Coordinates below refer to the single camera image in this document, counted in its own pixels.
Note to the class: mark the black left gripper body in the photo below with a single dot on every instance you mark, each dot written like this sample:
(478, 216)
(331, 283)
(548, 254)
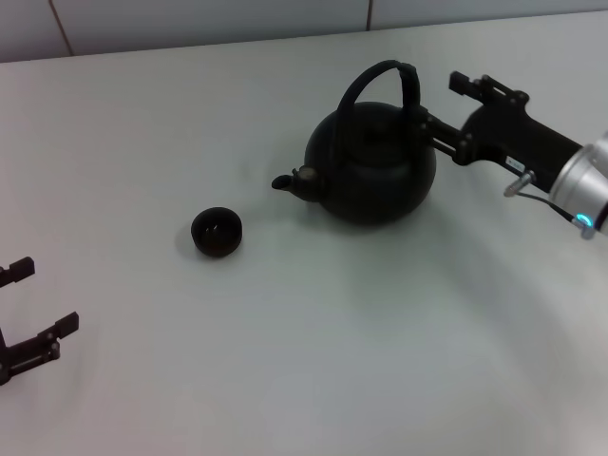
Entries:
(2, 342)

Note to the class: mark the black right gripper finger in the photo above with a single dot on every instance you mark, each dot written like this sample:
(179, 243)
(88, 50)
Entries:
(449, 138)
(460, 81)

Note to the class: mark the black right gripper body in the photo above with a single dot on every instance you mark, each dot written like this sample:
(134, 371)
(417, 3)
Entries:
(508, 133)

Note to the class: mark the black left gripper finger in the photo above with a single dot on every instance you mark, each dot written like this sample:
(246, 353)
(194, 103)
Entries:
(23, 269)
(67, 324)

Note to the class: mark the small black teacup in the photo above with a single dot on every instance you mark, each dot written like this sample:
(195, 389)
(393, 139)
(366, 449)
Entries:
(216, 233)

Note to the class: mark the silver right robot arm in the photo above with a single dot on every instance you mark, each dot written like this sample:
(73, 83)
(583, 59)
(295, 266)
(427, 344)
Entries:
(584, 176)

